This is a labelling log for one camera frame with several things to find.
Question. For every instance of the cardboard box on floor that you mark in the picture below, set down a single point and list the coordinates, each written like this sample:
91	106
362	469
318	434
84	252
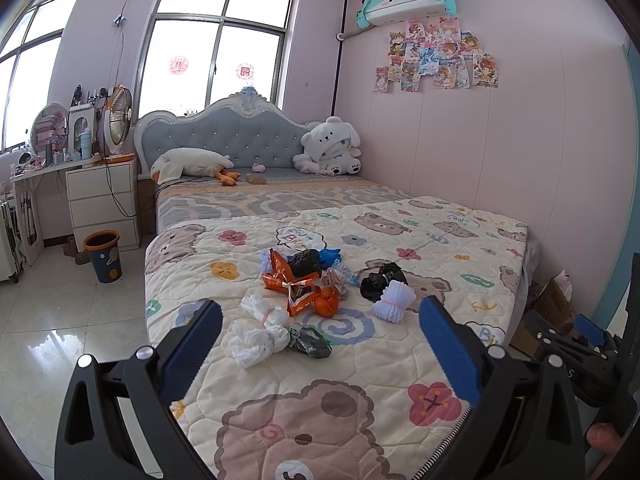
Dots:
551	301

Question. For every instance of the left side window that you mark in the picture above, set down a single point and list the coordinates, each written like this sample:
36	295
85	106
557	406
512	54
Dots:
27	62

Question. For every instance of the lavender fluffy yarn bundle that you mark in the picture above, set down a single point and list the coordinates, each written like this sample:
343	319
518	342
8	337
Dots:
265	264

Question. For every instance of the round vanity mirror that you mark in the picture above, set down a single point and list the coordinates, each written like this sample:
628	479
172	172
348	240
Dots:
49	127

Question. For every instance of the anime posters on wall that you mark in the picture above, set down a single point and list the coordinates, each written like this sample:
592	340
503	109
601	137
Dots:
438	52

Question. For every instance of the white desk fan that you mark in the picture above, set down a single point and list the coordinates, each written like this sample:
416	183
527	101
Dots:
117	118

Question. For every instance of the dark blue orange trash bin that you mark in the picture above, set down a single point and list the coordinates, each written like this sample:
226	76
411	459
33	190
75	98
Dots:
102	248

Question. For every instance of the white dressing table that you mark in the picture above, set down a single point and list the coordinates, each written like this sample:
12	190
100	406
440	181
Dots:
24	189

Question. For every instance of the white cloth bundle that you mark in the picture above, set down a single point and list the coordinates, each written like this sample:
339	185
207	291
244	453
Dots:
251	345

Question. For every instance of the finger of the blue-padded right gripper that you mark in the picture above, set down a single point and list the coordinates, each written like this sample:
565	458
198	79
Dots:
522	421

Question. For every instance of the pink cloth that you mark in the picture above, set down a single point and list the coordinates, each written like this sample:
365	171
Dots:
336	279

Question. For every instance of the grey tufted bed headboard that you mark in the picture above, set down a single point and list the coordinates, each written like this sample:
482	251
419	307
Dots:
245	126

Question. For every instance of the white drawer nightstand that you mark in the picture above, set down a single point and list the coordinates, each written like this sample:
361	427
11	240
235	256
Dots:
104	197

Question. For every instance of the white plastic bag pink band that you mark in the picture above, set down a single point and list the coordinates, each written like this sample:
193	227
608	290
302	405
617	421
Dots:
264	311

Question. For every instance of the grey orange patterned bedsheet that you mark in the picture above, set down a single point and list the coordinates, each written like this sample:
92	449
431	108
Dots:
284	193

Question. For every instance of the orange plastic bag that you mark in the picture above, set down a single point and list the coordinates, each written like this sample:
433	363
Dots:
326	300

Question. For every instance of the white arched cosmetic cabinet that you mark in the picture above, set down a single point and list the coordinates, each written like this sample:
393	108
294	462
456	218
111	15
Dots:
79	117

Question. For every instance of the white dog plush toy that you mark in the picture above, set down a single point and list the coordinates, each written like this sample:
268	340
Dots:
331	148

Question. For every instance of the air conditioner with teal cover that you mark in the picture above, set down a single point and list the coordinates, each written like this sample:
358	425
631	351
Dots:
383	12

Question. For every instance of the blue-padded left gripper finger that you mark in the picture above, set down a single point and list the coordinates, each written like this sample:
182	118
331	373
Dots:
93	440

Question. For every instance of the dark green black plastic bag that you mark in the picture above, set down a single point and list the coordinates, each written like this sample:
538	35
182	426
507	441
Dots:
309	341

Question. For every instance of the small brown plush toy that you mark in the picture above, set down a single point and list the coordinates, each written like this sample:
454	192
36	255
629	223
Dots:
256	179

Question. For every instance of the large bedroom window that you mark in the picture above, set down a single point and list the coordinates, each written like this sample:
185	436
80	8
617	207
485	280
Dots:
198	52

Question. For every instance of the white yarn bundle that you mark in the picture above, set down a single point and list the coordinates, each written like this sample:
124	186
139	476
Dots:
394	302

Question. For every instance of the orange snack wrapper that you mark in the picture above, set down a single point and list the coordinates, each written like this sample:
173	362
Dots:
300	292

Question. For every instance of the person's right hand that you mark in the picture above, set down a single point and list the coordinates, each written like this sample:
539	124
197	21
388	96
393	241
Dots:
604	438

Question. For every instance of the bear pattern quilt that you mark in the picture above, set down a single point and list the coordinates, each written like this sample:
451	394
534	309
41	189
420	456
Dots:
321	369

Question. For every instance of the white goose plush toy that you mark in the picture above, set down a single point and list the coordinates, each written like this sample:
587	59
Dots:
193	162

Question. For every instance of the small pink plush toy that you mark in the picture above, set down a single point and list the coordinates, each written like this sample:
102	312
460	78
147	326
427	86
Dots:
258	167

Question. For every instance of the light blue bottle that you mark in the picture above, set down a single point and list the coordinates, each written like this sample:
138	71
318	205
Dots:
85	144

